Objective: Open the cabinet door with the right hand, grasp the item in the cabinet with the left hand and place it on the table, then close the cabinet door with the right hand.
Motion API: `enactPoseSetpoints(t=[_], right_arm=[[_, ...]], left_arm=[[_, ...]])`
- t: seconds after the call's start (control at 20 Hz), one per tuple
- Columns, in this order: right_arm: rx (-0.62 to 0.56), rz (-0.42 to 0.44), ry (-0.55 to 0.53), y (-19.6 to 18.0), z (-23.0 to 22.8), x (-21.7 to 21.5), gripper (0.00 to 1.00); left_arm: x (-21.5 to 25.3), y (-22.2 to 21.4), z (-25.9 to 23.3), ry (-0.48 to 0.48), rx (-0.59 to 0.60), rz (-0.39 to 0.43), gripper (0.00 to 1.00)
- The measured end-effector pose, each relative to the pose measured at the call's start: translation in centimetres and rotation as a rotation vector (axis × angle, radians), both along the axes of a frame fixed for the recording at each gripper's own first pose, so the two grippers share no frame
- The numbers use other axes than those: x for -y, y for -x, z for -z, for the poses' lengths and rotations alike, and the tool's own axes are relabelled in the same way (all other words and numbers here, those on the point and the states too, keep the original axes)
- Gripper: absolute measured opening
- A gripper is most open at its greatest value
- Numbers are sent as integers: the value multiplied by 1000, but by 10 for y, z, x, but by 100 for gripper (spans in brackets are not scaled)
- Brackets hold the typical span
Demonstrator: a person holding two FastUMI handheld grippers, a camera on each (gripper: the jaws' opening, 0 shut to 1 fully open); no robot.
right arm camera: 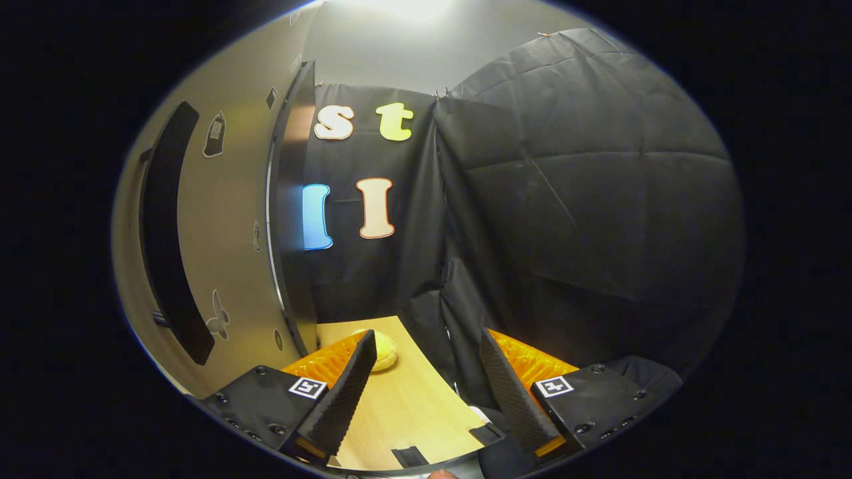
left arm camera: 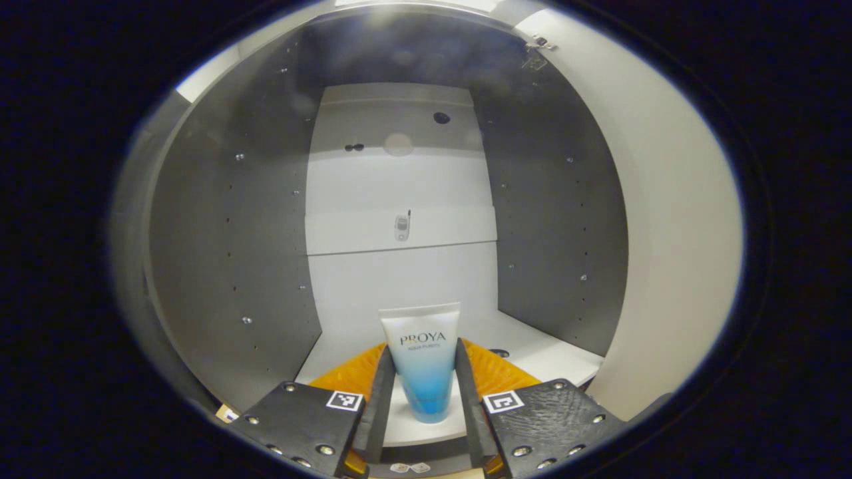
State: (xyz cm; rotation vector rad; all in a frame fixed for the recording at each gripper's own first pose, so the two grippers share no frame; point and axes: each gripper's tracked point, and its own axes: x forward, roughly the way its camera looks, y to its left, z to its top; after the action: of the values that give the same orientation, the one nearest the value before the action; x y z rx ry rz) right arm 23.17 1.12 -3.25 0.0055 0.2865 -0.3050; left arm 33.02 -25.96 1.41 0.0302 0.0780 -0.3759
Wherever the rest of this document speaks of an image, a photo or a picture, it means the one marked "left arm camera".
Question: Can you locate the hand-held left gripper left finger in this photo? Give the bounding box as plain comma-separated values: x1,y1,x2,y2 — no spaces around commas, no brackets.
230,343,397,479

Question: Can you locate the metal door hinge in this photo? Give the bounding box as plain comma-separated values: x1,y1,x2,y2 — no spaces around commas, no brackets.
525,35,558,71

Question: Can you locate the dark grey cabinet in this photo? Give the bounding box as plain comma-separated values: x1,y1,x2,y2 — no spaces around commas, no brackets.
110,3,630,479

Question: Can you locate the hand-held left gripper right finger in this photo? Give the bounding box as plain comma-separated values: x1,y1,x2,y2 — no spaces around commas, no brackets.
455,338,626,479

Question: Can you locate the long ceiling light panel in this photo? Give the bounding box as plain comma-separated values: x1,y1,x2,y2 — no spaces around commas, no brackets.
333,0,500,14

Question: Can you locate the white cabinet shelf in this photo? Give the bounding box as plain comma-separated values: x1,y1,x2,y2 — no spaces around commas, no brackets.
295,307,605,448

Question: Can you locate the white and blue bottle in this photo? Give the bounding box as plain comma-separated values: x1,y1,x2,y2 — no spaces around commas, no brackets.
379,303,461,424

